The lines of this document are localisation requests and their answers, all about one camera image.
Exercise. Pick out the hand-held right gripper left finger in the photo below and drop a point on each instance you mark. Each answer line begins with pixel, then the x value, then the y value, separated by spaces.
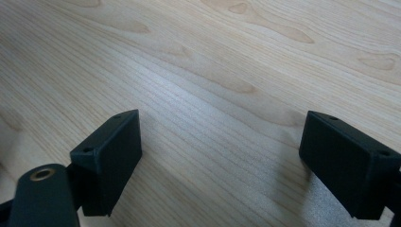
pixel 110 167

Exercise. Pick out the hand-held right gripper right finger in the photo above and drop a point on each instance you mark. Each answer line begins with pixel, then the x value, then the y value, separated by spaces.
pixel 343 164

